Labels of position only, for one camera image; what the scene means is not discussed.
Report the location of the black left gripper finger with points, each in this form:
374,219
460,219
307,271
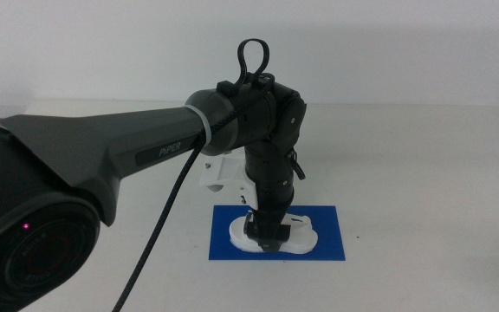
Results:
271,247
248,224

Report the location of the white toy shoe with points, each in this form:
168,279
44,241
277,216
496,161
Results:
305,239

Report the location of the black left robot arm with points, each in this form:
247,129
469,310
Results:
80,138

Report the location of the blue rectangular mat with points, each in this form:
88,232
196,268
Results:
328,242

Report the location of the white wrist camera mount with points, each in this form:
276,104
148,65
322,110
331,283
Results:
225,173

